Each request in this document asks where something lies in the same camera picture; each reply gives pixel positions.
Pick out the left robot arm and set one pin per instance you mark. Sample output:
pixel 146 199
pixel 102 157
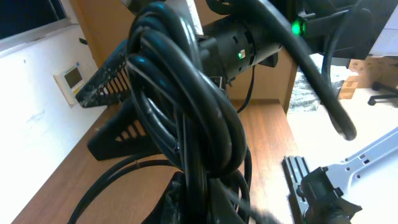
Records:
pixel 324 195

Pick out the cardboard box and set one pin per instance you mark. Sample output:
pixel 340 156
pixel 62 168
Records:
pixel 348 88

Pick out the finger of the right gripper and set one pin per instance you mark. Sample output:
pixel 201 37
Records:
pixel 122 135
pixel 109 85

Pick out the dark window pane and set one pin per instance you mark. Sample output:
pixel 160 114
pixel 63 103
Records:
pixel 18 16

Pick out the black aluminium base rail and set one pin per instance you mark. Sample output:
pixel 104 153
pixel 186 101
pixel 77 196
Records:
pixel 295 169

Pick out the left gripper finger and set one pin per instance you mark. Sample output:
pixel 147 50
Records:
pixel 173 206

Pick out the white wall thermostat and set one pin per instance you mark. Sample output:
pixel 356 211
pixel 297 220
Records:
pixel 70 81

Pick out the right camera cable black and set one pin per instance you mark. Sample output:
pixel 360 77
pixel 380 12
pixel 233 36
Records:
pixel 249 81

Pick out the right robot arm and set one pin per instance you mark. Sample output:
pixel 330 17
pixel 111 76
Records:
pixel 163 73

